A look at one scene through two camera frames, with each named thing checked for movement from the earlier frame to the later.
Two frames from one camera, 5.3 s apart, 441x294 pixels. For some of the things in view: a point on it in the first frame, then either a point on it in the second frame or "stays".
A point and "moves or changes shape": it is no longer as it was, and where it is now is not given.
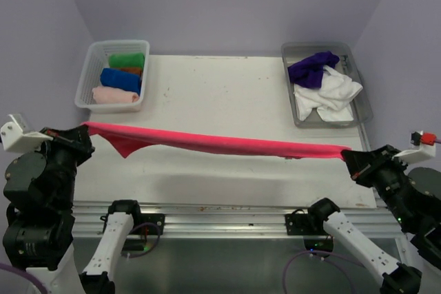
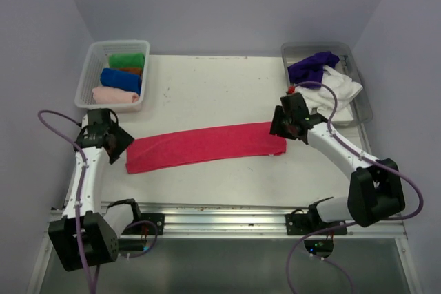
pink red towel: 127,138 moves or changes shape
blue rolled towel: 121,80 stays
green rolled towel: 134,60 stays
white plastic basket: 97,58 stays
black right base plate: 300,224 stays
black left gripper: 76,136 → 124,140
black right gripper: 362,163 → 276,127
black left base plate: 147,224 stays
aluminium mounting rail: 234,221 stays
